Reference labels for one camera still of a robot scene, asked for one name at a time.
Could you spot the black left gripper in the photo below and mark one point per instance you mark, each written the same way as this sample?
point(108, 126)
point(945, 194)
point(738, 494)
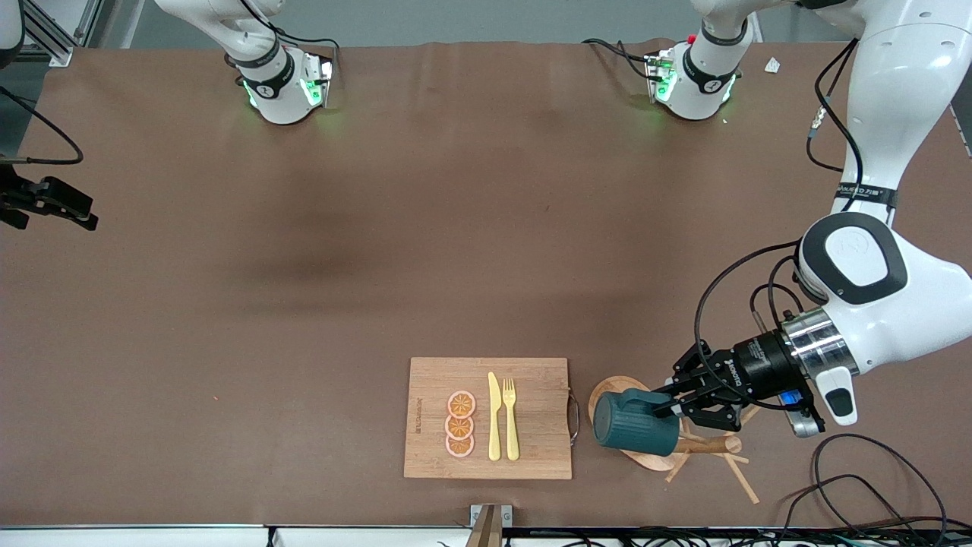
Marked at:
point(755, 363)

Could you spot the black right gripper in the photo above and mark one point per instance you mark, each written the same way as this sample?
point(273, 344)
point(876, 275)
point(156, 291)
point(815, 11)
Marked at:
point(36, 194)

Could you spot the dark green ribbed cup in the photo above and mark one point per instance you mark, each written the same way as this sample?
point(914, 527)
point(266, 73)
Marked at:
point(634, 425)

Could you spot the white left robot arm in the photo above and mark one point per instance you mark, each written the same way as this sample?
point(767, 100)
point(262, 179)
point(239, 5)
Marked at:
point(911, 304)

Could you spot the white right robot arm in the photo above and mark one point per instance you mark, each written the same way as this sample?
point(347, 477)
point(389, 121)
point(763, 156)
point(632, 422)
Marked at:
point(277, 91)

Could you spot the wooden mug rack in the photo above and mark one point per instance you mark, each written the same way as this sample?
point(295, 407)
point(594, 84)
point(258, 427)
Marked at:
point(717, 445)

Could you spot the wooden cutting board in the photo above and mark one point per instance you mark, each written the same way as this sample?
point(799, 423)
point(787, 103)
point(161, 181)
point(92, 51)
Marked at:
point(543, 433)

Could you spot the yellow plastic fork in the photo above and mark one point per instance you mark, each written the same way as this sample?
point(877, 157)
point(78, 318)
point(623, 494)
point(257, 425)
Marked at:
point(511, 433)

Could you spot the yellow plastic knife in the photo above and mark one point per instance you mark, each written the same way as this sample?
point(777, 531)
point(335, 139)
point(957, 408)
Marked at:
point(494, 425)

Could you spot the brown table mat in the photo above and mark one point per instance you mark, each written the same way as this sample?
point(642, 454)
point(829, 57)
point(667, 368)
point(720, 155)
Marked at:
point(228, 342)

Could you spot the orange slice toy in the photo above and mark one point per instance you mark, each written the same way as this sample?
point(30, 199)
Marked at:
point(459, 428)
point(461, 404)
point(459, 447)

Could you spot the small white paper tag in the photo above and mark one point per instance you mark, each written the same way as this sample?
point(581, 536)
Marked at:
point(772, 65)

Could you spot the aluminium frame profile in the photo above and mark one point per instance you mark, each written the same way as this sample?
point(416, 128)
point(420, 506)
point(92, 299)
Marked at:
point(57, 55)

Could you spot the metal mount bracket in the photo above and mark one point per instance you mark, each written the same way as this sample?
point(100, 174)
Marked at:
point(478, 515)

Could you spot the white table edge rail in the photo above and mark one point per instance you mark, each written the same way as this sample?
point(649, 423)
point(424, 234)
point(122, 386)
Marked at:
point(152, 537)

